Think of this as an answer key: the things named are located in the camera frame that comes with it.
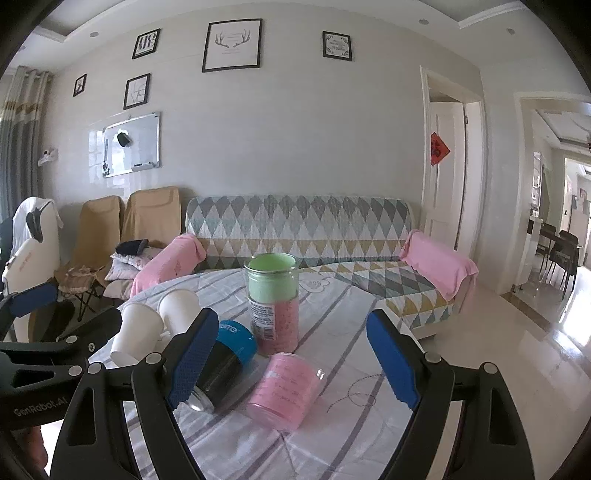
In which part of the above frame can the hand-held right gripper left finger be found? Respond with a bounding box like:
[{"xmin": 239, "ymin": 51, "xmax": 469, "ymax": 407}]
[{"xmin": 50, "ymin": 307, "xmax": 220, "ymax": 480}]

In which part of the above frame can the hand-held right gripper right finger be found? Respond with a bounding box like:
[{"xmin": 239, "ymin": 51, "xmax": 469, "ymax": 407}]
[{"xmin": 366, "ymin": 309, "xmax": 527, "ymax": 480}]

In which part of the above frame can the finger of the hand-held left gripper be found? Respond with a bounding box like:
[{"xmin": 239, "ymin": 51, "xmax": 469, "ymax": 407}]
[
  {"xmin": 0, "ymin": 282, "xmax": 60, "ymax": 343},
  {"xmin": 0, "ymin": 305, "xmax": 123, "ymax": 376}
]

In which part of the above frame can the pink translucent cup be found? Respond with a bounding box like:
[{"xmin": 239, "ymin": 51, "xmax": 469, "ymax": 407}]
[{"xmin": 246, "ymin": 352, "xmax": 325, "ymax": 432}]

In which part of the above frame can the person's left forearm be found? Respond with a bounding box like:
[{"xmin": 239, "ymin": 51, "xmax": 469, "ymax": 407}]
[{"xmin": 11, "ymin": 422, "xmax": 51, "ymax": 480}]

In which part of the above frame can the white paper cup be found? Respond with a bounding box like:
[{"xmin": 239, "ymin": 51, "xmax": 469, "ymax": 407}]
[
  {"xmin": 158, "ymin": 289, "xmax": 201, "ymax": 335},
  {"xmin": 110, "ymin": 303, "xmax": 165, "ymax": 367}
]

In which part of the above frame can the black cup with blue band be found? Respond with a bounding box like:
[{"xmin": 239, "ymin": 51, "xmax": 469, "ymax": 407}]
[{"xmin": 191, "ymin": 319, "xmax": 258, "ymax": 413}]

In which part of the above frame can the green and pink labelled cup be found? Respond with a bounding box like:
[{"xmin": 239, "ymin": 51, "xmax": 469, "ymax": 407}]
[{"xmin": 243, "ymin": 253, "xmax": 300, "ymax": 356}]

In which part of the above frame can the white gaming chair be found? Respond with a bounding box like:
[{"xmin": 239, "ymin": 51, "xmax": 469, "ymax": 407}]
[{"xmin": 2, "ymin": 197, "xmax": 64, "ymax": 342}]

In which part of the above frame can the beige cloth bundle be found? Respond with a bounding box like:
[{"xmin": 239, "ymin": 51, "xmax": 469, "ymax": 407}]
[{"xmin": 61, "ymin": 267, "xmax": 99, "ymax": 297}]

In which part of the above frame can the white floral pillow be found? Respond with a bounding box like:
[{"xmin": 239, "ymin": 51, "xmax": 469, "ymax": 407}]
[{"xmin": 105, "ymin": 247, "xmax": 164, "ymax": 282}]

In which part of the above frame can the white striped tablecloth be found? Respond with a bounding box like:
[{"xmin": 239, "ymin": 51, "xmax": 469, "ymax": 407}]
[{"xmin": 88, "ymin": 269, "xmax": 444, "ymax": 480}]

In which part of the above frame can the pink towel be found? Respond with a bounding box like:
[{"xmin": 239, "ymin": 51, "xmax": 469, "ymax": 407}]
[
  {"xmin": 130, "ymin": 233, "xmax": 207, "ymax": 298},
  {"xmin": 400, "ymin": 229, "xmax": 478, "ymax": 301}
]

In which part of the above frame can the tan folding chair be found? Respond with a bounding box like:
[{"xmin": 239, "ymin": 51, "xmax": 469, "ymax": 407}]
[
  {"xmin": 121, "ymin": 186, "xmax": 182, "ymax": 250},
  {"xmin": 55, "ymin": 196, "xmax": 124, "ymax": 320}
]

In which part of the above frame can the grey curtain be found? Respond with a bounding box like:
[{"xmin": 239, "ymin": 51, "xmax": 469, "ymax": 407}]
[{"xmin": 0, "ymin": 66, "xmax": 51, "ymax": 219}]

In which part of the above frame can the sofa with diamond-pattern cover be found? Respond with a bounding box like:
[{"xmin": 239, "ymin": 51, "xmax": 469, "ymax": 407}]
[{"xmin": 185, "ymin": 195, "xmax": 465, "ymax": 340}]

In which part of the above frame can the white door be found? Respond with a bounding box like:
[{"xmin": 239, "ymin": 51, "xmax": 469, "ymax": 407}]
[{"xmin": 427, "ymin": 102, "xmax": 465, "ymax": 260}]

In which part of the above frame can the black dining chair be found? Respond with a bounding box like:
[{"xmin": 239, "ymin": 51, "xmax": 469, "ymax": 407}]
[{"xmin": 547, "ymin": 230, "xmax": 581, "ymax": 292}]

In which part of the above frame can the red door decoration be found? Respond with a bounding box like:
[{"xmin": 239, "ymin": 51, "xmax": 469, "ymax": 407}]
[{"xmin": 430, "ymin": 131, "xmax": 450, "ymax": 166}]

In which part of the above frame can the framed line-drawing picture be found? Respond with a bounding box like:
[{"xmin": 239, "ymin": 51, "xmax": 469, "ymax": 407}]
[{"xmin": 123, "ymin": 73, "xmax": 151, "ymax": 110}]

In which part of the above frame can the small framed black picture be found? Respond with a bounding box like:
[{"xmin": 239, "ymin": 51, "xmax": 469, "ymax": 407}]
[{"xmin": 132, "ymin": 28, "xmax": 161, "ymax": 60}]

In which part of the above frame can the large framed antler picture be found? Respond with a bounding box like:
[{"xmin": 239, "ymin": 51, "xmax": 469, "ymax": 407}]
[{"xmin": 202, "ymin": 19, "xmax": 263, "ymax": 73}]

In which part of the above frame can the small framed wreath picture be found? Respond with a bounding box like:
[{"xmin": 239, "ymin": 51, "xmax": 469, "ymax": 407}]
[{"xmin": 322, "ymin": 31, "xmax": 353, "ymax": 61}]

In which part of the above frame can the wall whiteboard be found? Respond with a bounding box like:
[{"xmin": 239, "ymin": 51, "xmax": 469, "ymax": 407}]
[{"xmin": 102, "ymin": 111, "xmax": 162, "ymax": 178}]

